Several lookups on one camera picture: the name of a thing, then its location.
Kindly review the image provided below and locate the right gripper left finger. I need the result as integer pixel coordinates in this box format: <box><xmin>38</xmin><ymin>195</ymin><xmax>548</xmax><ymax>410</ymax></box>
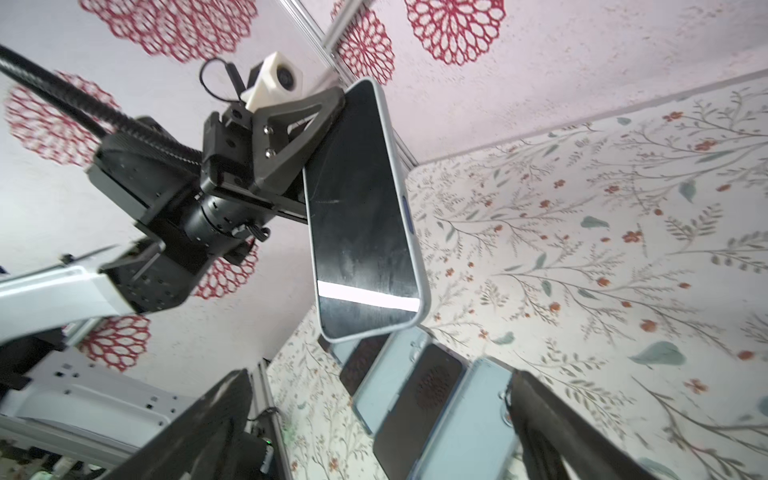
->
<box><xmin>106</xmin><ymin>369</ymin><xmax>253</xmax><ymax>480</ymax></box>

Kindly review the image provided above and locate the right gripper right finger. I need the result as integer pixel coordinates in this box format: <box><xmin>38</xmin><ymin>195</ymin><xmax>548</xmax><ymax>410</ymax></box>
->
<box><xmin>506</xmin><ymin>370</ymin><xmax>654</xmax><ymax>480</ymax></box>

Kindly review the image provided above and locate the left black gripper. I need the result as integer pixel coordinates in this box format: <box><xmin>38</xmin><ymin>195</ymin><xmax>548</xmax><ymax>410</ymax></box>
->
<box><xmin>86</xmin><ymin>86</ymin><xmax>347</xmax><ymax>265</ymax></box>

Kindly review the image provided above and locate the grey phone case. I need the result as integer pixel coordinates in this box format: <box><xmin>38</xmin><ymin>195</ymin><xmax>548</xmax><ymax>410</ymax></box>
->
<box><xmin>352</xmin><ymin>327</ymin><xmax>434</xmax><ymax>438</ymax></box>
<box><xmin>330</xmin><ymin>340</ymin><xmax>359</xmax><ymax>367</ymax></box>
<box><xmin>412</xmin><ymin>356</ymin><xmax>519</xmax><ymax>479</ymax></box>

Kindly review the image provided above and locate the blue bare phone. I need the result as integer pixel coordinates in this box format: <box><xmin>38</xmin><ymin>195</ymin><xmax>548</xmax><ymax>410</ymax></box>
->
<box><xmin>373</xmin><ymin>343</ymin><xmax>466</xmax><ymax>480</ymax></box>

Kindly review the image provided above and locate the black phone centre right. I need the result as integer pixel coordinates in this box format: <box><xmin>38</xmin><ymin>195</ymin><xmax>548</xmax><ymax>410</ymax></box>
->
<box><xmin>303</xmin><ymin>77</ymin><xmax>431</xmax><ymax>343</ymax></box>

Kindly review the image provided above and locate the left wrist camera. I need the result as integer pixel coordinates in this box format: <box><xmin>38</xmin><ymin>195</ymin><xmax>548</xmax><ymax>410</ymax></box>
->
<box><xmin>240</xmin><ymin>52</ymin><xmax>303</xmax><ymax>113</ymax></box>

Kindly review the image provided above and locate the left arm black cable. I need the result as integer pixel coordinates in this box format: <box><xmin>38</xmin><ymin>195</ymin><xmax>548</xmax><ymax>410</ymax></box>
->
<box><xmin>0</xmin><ymin>44</ymin><xmax>205</xmax><ymax>168</ymax></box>

